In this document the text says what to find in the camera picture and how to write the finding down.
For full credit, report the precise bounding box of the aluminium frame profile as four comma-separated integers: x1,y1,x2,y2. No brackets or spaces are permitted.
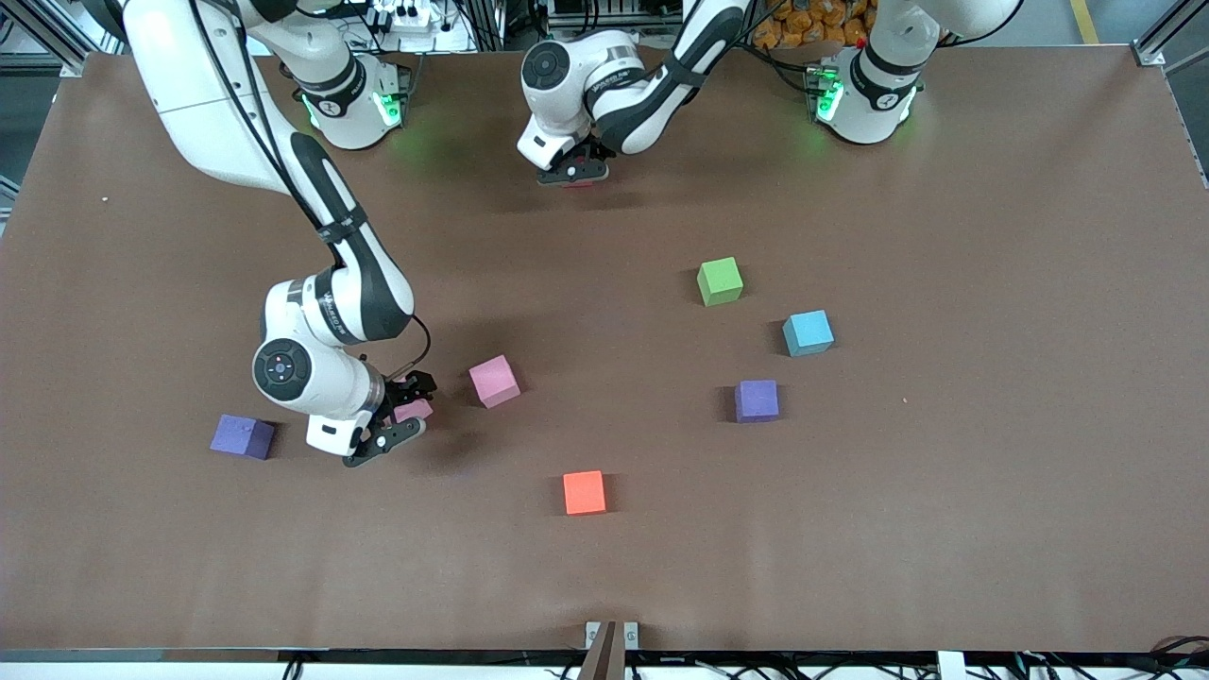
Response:
0,0,124,78
1132,0,1209,73

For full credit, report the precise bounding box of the purple foam block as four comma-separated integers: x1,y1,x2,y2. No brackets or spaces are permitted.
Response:
209,414,277,462
734,379,781,424

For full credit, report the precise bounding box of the orange foam block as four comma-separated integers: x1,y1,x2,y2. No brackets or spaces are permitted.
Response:
562,469,608,517

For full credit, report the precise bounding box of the green foam block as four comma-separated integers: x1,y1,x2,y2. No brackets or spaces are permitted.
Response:
696,256,744,308

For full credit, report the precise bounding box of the white power strip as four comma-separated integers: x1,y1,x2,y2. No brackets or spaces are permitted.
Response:
364,0,475,54

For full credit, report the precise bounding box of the light blue foam block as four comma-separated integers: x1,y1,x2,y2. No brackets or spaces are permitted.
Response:
782,309,836,359

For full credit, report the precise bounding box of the black floor cable bundle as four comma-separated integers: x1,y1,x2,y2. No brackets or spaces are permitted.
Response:
1013,635,1209,680

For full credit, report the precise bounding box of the small metal bracket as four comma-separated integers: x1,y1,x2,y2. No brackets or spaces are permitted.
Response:
585,620,640,653

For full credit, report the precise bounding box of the orange snack bag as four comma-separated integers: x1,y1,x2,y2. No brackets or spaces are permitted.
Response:
754,0,879,48

